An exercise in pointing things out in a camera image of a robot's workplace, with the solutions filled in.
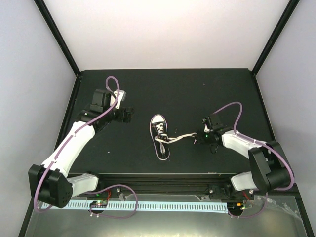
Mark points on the white shoelace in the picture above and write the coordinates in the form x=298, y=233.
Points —
x=180, y=137

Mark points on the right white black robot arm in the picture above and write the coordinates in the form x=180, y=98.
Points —
x=269, y=168

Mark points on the left small circuit board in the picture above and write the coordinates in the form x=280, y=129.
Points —
x=98, y=204

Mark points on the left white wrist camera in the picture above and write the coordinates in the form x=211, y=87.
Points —
x=120, y=96

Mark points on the black white sneaker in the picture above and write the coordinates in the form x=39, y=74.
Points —
x=157, y=119

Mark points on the small circuit board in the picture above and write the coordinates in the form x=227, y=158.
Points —
x=98, y=204
x=241, y=206

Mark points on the black frame post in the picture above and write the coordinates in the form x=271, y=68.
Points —
x=41, y=5
x=284, y=18

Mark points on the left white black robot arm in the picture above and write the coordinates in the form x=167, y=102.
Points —
x=49, y=182

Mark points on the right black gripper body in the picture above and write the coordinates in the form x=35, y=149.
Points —
x=205, y=139

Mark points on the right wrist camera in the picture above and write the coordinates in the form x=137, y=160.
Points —
x=212, y=123

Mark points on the left black frame post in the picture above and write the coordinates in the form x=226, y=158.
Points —
x=41, y=5

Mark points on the right black frame post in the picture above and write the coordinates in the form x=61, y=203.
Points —
x=284, y=18

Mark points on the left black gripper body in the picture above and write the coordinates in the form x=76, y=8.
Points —
x=121, y=118

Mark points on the light blue slotted cable duct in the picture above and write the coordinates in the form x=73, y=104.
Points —
x=212, y=207

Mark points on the black table mat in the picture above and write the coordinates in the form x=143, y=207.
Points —
x=184, y=97

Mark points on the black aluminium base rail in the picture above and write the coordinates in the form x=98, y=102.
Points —
x=215, y=186

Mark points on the right small circuit board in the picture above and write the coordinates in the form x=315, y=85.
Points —
x=241, y=206

